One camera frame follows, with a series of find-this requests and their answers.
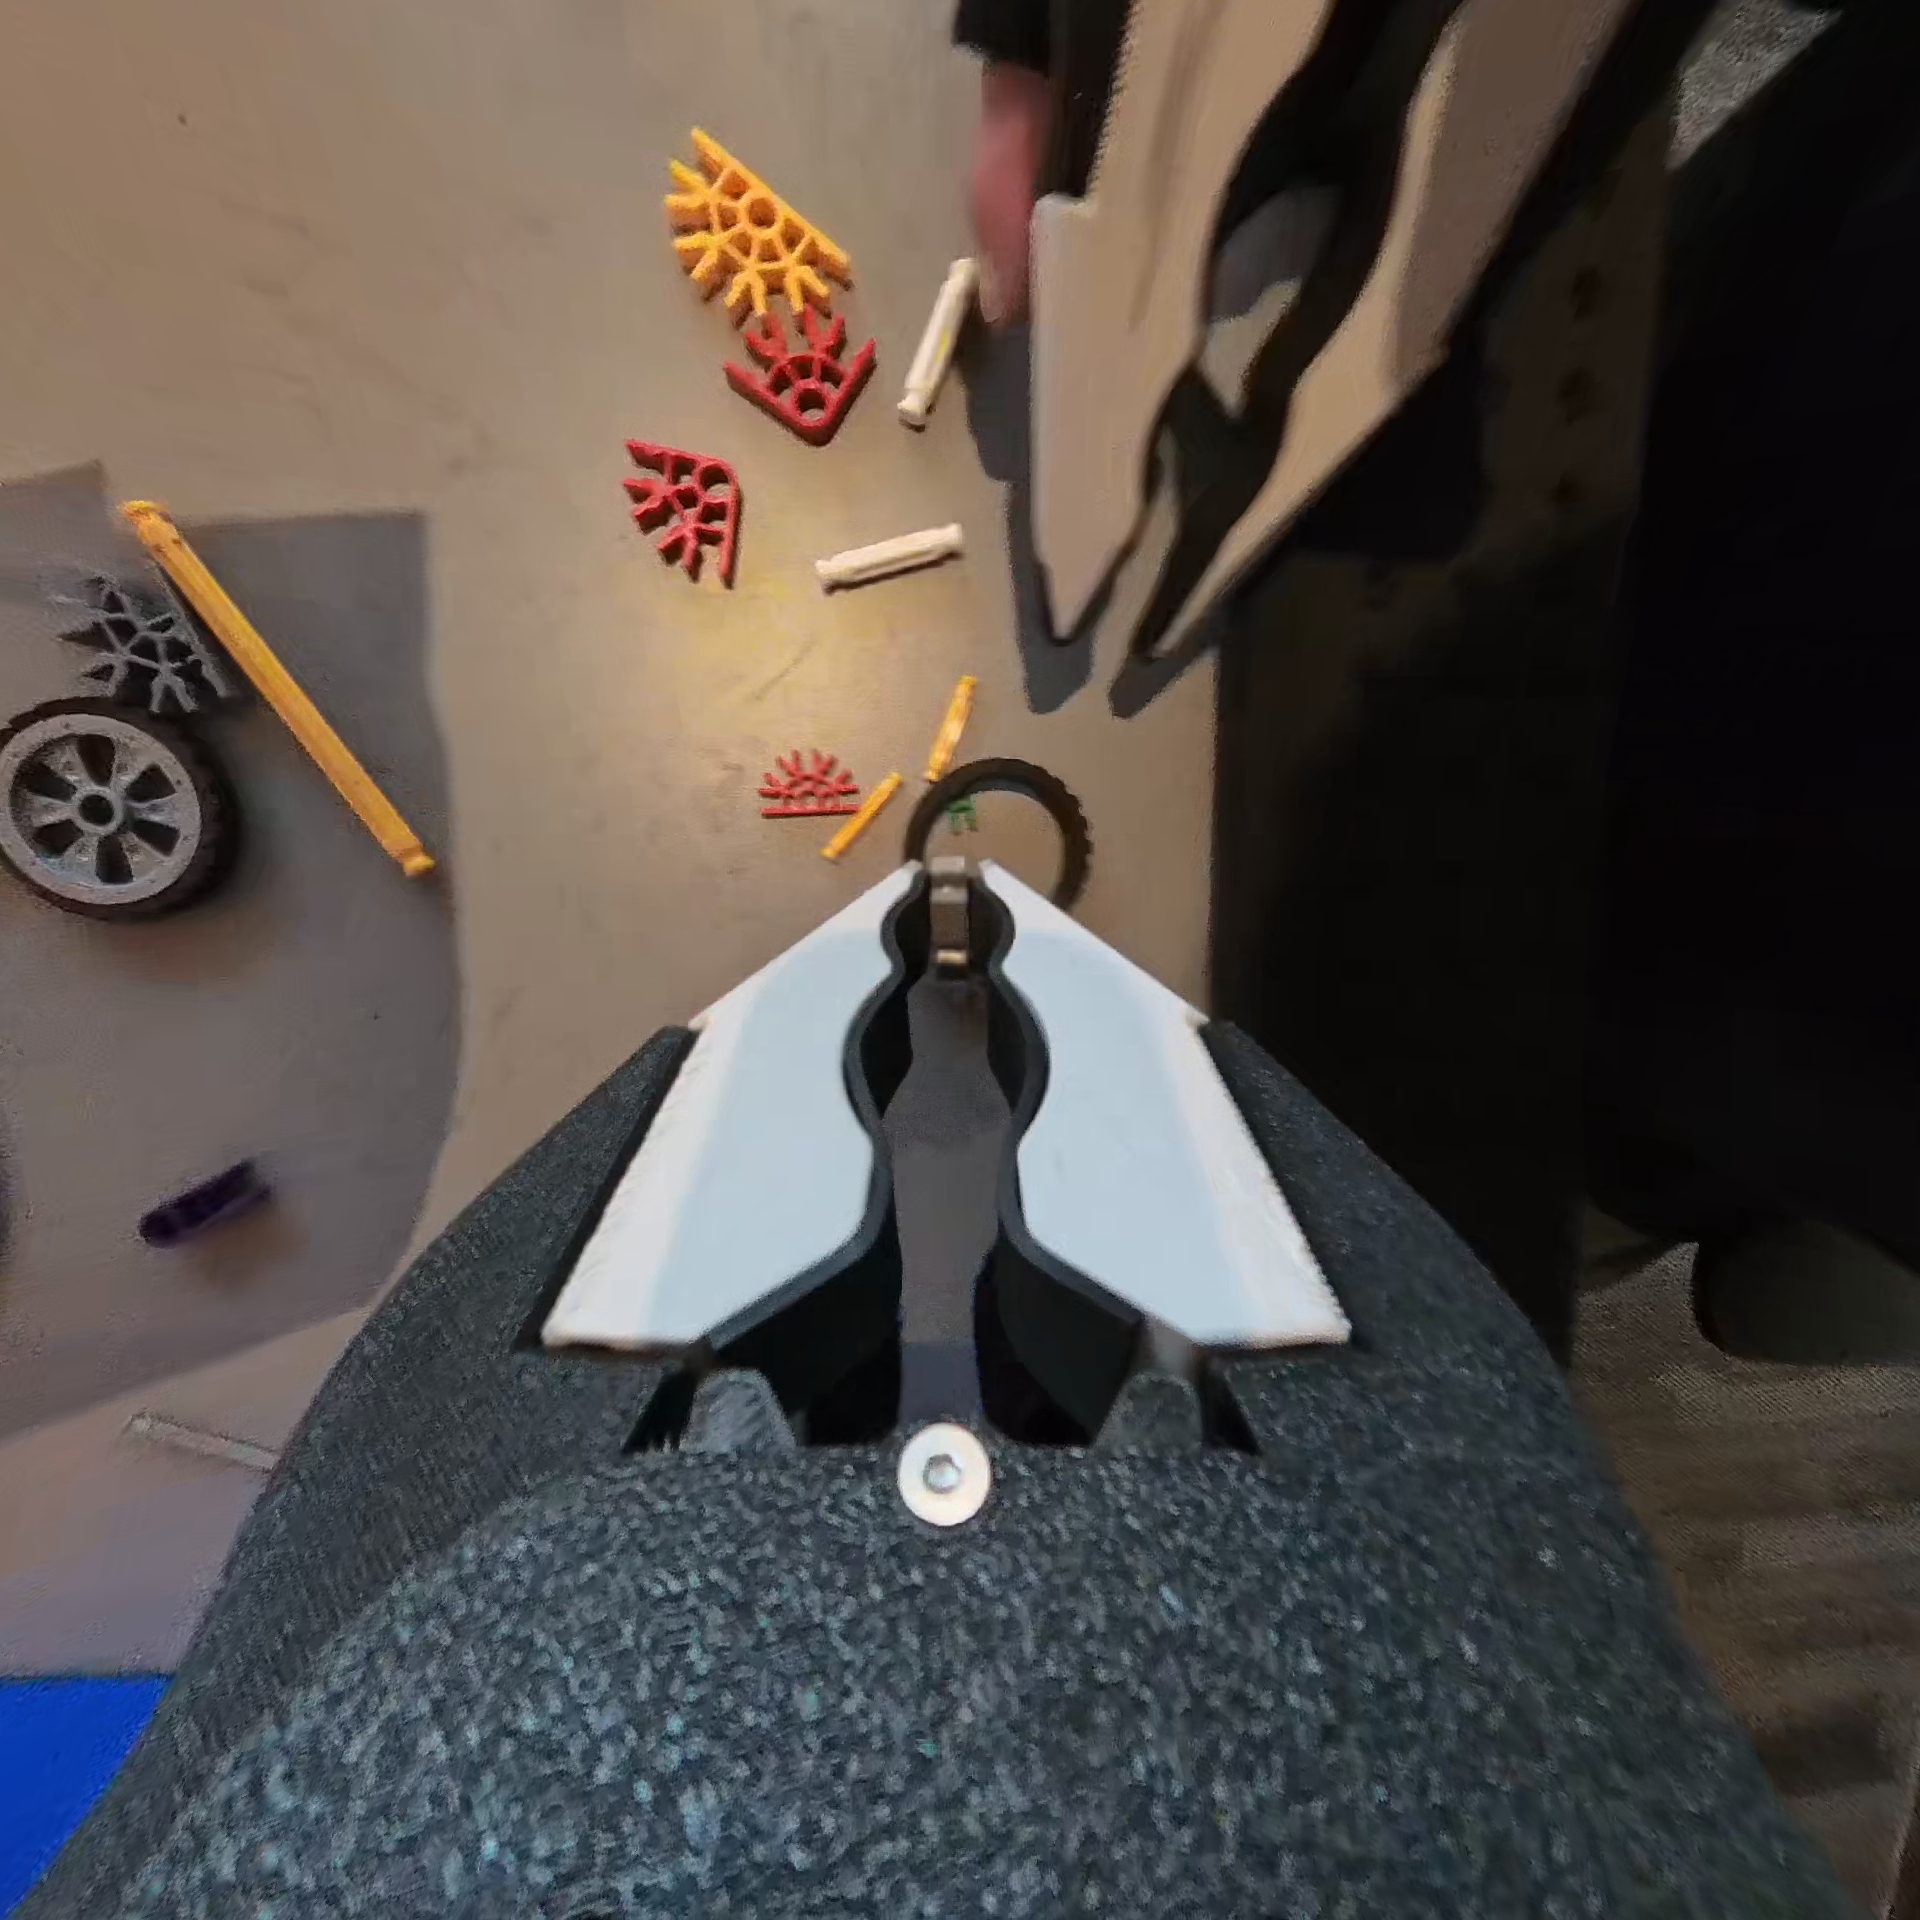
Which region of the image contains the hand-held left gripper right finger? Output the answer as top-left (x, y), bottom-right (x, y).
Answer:
top-left (969, 862), bottom-right (1355, 1353)

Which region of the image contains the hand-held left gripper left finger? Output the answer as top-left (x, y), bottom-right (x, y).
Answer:
top-left (540, 862), bottom-right (934, 1353)

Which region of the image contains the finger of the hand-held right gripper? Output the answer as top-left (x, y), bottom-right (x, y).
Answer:
top-left (1030, 0), bottom-right (1361, 651)
top-left (1119, 0), bottom-right (1665, 669)

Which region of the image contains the blue plastic bin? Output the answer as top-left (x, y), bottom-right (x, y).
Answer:
top-left (0, 1669), bottom-right (178, 1920)

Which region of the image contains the person's right hand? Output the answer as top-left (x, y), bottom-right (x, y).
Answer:
top-left (965, 61), bottom-right (1054, 329)

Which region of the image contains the short white toy rod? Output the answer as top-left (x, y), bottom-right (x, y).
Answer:
top-left (896, 260), bottom-right (982, 429)
top-left (816, 526), bottom-right (965, 590)

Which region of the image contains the yellow fan connector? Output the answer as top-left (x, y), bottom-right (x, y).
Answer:
top-left (662, 125), bottom-right (859, 320)

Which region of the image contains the black toy tyre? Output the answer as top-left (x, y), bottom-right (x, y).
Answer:
top-left (896, 758), bottom-right (1091, 910)

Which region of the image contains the black perforated tray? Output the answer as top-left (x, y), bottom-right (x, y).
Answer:
top-left (1208, 90), bottom-right (1920, 1358)

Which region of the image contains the purple clip connector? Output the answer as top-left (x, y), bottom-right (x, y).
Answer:
top-left (138, 1159), bottom-right (277, 1251)

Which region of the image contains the thin grey toy rod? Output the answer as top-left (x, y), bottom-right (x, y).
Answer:
top-left (124, 1413), bottom-right (278, 1472)

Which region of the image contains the grey toy wheel with tyre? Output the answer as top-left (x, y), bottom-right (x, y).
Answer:
top-left (0, 697), bottom-right (236, 918)

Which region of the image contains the long yellow toy rod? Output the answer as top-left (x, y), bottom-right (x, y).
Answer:
top-left (121, 500), bottom-right (436, 876)

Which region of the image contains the grey snowflake connector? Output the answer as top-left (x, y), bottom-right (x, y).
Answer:
top-left (53, 575), bottom-right (243, 719)

